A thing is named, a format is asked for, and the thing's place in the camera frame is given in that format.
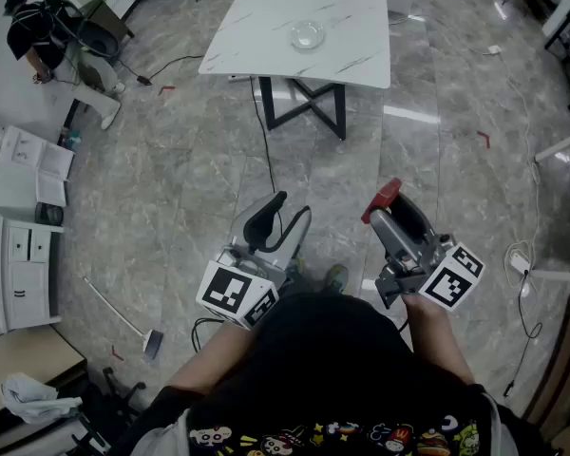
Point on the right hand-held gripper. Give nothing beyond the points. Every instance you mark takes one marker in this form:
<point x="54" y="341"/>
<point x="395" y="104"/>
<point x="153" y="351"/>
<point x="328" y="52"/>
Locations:
<point x="449" y="283"/>

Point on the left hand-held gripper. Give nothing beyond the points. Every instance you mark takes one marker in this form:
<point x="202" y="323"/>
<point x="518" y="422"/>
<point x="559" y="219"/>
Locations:
<point x="228" y="288"/>

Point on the red object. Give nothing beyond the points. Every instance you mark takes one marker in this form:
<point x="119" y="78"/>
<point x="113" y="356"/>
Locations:
<point x="385" y="195"/>

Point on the person's left forearm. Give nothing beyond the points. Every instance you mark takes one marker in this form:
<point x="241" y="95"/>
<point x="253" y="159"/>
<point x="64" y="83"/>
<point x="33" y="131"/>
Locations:
<point x="209" y="359"/>

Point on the person's right forearm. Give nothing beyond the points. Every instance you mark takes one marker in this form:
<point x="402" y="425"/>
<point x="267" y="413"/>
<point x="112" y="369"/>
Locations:
<point x="437" y="340"/>

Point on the person's left shoe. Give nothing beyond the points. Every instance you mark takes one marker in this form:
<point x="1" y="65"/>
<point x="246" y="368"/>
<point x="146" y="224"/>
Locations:
<point x="300" y="268"/>

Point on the person's shoe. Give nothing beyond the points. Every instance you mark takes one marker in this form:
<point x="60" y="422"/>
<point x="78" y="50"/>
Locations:
<point x="300" y="268"/>
<point x="336" y="276"/>

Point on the person's right shoe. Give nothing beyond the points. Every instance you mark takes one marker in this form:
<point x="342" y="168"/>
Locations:
<point x="336" y="276"/>

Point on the white power strip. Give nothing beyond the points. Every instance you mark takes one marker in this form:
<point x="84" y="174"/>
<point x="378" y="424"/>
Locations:
<point x="520" y="261"/>

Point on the person's black printed shirt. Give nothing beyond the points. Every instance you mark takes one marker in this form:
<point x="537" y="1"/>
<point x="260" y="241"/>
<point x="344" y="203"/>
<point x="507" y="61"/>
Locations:
<point x="328" y="373"/>

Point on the white marble table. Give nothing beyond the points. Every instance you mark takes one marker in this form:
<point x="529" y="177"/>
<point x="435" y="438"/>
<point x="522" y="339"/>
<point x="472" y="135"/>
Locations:
<point x="275" y="36"/>

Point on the white plug adapter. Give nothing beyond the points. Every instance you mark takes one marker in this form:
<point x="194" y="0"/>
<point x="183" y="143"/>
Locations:
<point x="494" y="50"/>

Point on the brown wooden shelf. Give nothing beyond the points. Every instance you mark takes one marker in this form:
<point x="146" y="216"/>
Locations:
<point x="560" y="373"/>

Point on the teal small bottles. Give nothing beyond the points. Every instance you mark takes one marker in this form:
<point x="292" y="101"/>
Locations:
<point x="70" y="140"/>

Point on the dark round jar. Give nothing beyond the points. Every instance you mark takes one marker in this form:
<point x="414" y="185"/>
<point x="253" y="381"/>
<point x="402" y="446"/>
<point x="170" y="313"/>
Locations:
<point x="49" y="214"/>

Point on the black office chair base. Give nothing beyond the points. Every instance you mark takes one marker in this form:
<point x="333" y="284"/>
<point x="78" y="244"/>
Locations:
<point x="119" y="397"/>

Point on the white drawer cabinet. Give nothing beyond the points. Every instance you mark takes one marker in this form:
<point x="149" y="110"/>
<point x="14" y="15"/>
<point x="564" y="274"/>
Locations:
<point x="26" y="278"/>

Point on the dark grey round bin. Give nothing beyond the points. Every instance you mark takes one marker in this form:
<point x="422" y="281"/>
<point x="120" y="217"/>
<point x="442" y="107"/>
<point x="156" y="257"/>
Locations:
<point x="100" y="38"/>

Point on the brown wooden cabinet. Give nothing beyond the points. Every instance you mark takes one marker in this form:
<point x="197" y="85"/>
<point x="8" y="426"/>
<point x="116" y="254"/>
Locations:
<point x="109" y="14"/>

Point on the beige wooden desk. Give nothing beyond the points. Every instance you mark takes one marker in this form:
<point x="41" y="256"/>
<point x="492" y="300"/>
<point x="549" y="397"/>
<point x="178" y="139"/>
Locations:
<point x="24" y="354"/>

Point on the crumpled white cloth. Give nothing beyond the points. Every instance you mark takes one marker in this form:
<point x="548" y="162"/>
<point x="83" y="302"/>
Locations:
<point x="28" y="397"/>

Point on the white work table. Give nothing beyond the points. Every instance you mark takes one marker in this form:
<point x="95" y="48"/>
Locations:
<point x="5" y="79"/>

